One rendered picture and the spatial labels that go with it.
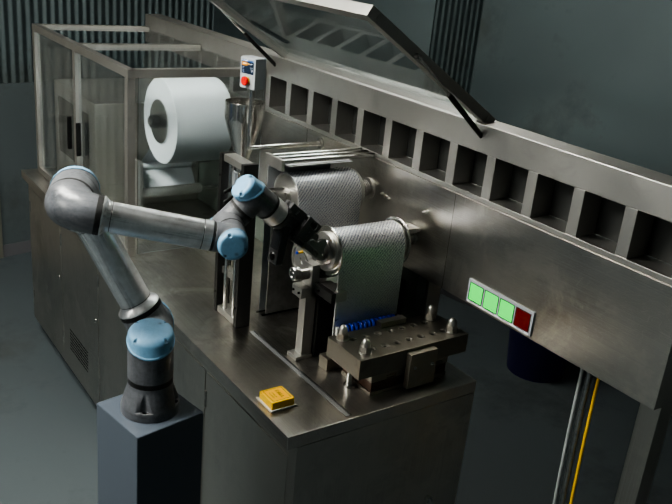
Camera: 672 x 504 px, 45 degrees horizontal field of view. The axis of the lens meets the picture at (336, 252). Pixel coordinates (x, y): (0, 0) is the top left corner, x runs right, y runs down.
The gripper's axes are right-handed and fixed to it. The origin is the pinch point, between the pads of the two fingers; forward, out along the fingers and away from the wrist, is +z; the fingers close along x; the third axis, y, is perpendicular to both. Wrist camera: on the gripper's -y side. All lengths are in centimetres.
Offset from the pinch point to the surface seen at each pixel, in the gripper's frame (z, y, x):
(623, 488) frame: 69, -1, -77
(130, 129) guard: -23, 0, 98
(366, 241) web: 8.0, 12.5, -3.5
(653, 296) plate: 18, 36, -81
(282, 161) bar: -12.7, 17.4, 24.8
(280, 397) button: 5.4, -36.6, -16.1
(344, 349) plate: 13.7, -16.1, -16.6
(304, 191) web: -2.9, 14.5, 20.1
